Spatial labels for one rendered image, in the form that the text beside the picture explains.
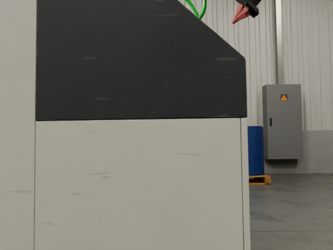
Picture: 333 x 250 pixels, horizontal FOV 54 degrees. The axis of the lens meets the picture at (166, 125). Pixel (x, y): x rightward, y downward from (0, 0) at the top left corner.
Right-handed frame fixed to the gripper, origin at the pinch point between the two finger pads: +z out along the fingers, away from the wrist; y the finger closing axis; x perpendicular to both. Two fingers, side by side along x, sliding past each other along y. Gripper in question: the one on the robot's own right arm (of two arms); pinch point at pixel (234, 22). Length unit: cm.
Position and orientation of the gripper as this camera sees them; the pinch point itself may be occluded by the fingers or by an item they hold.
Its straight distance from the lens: 145.5
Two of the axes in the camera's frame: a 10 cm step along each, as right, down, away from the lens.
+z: -6.5, 7.4, 1.8
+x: -3.1, -0.4, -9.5
